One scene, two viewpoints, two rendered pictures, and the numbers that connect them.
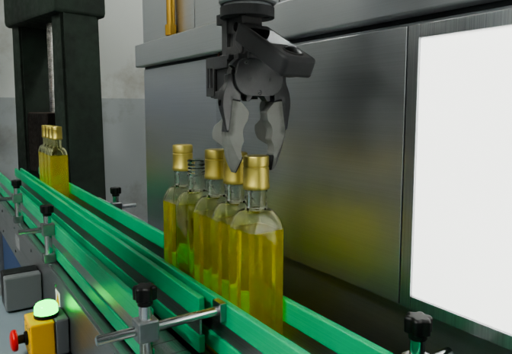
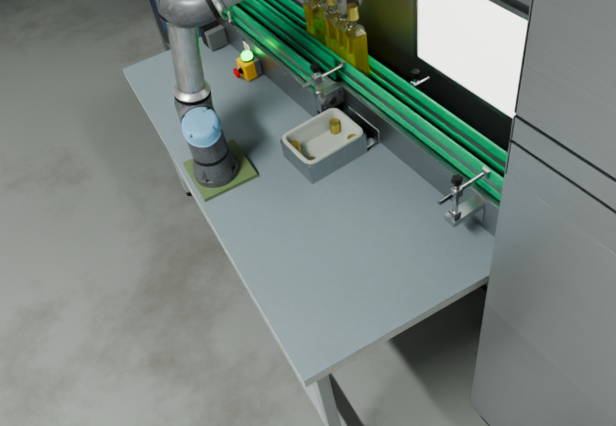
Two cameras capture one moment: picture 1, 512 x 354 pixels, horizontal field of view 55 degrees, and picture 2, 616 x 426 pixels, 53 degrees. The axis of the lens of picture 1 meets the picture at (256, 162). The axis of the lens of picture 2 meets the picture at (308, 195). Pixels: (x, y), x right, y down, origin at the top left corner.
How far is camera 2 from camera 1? 140 cm
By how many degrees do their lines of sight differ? 42
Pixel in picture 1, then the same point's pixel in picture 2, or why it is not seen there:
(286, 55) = not seen: outside the picture
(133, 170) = not seen: outside the picture
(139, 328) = (314, 80)
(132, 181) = not seen: outside the picture
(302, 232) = (375, 19)
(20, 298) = (217, 43)
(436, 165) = (424, 14)
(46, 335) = (252, 69)
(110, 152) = not seen: outside the picture
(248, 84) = not seen: outside the picture
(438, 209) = (425, 29)
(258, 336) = (359, 77)
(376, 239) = (405, 33)
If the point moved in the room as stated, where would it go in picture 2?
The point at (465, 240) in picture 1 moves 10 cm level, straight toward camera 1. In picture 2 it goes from (434, 42) to (424, 62)
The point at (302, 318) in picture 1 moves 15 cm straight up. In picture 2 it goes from (376, 65) to (373, 26)
